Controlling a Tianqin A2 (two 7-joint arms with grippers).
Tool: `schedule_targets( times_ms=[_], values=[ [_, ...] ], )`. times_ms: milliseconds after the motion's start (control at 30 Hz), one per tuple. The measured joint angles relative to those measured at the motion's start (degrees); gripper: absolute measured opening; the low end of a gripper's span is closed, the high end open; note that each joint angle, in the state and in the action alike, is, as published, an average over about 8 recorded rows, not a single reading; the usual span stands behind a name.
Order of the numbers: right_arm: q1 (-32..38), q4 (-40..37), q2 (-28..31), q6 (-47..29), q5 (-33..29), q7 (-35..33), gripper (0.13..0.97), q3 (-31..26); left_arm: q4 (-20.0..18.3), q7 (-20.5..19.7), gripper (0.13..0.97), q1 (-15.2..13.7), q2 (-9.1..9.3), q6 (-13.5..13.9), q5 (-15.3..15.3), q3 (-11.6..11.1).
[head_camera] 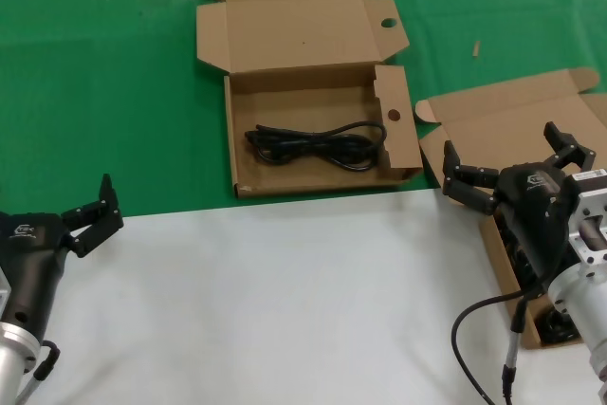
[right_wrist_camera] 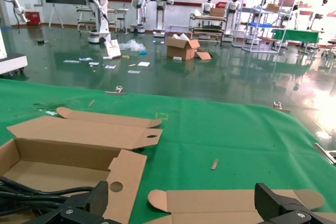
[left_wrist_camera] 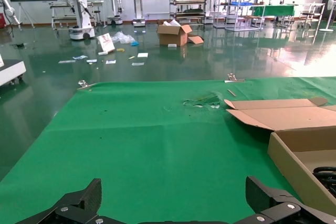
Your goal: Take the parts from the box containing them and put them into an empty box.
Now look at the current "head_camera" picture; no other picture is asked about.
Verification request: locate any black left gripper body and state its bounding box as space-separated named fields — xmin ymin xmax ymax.
xmin=0 ymin=211 xmax=77 ymax=338

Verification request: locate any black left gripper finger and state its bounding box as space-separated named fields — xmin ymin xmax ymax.
xmin=60 ymin=173 xmax=125 ymax=260

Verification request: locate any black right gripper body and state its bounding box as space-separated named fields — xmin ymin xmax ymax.
xmin=492 ymin=161 xmax=579 ymax=282

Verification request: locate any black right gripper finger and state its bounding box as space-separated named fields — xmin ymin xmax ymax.
xmin=441 ymin=138 xmax=499 ymax=214
xmin=543 ymin=120 xmax=597 ymax=175

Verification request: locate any open brown cardboard box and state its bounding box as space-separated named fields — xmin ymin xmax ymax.
xmin=194 ymin=0 xmax=426 ymax=199
xmin=414 ymin=67 xmax=607 ymax=349

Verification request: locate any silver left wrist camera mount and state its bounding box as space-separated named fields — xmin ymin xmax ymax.
xmin=0 ymin=267 xmax=12 ymax=317

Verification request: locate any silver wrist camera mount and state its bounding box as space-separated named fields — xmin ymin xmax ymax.
xmin=566 ymin=166 xmax=607 ymax=267
xmin=0 ymin=267 xmax=12 ymax=317

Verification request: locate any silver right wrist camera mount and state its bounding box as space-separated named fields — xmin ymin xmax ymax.
xmin=566 ymin=166 xmax=607 ymax=267

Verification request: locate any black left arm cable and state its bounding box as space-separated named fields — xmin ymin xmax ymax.
xmin=18 ymin=339 xmax=62 ymax=405

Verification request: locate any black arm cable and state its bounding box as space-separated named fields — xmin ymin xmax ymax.
xmin=18 ymin=339 xmax=62 ymax=405
xmin=450 ymin=276 xmax=551 ymax=405

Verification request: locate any right arm cable silver connector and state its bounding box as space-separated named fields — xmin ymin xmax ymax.
xmin=501 ymin=293 xmax=535 ymax=405

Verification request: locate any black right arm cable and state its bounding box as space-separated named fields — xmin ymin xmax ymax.
xmin=450 ymin=276 xmax=551 ymax=405

